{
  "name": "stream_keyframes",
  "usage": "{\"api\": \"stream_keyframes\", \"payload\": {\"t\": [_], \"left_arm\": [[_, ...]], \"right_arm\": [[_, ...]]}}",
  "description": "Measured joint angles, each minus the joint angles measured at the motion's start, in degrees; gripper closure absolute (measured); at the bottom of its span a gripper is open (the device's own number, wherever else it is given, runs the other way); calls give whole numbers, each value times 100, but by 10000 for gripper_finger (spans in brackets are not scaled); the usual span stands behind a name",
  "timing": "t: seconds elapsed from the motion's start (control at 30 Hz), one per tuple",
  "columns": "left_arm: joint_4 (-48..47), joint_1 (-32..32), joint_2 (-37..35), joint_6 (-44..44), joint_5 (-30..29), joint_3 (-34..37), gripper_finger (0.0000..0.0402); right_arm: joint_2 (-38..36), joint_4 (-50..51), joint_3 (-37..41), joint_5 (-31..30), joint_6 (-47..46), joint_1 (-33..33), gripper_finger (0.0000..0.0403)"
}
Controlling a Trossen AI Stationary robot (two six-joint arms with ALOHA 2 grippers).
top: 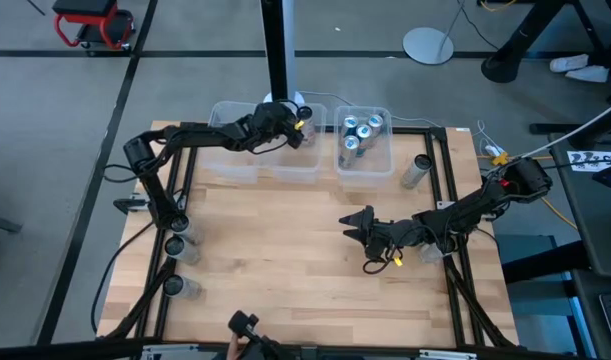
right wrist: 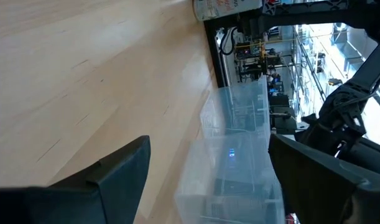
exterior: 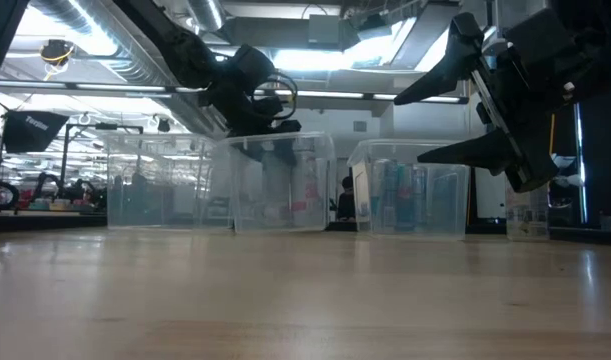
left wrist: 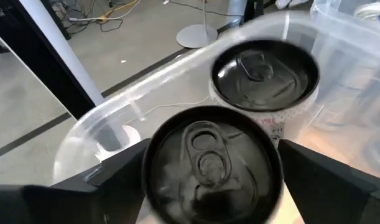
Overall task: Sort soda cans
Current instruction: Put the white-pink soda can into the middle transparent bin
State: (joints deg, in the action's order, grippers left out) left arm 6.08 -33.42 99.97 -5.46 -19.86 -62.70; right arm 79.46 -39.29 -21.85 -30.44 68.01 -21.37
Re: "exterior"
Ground clear plastic storage bin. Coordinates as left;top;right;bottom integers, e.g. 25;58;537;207
215;131;338;235
104;132;234;232
347;138;472;241

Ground person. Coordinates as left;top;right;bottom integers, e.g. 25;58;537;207
334;174;359;224

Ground black Torjim softbox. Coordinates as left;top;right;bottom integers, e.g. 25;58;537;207
1;109;70;155

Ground background robot workstation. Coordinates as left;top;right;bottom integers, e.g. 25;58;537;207
0;169;107;216

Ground long LED light bar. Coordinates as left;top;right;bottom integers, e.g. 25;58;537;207
0;79;470;105

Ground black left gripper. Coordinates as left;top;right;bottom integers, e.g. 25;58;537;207
204;43;303;167

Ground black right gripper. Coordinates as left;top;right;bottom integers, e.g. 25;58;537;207
393;7;586;194

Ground grey ceiling unit box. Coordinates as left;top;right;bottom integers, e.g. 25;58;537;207
307;13;345;51

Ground black yellow cable coil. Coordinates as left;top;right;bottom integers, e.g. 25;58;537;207
38;38;77;81

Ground silver ventilation duct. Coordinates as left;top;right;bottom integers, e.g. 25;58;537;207
29;0;226;136

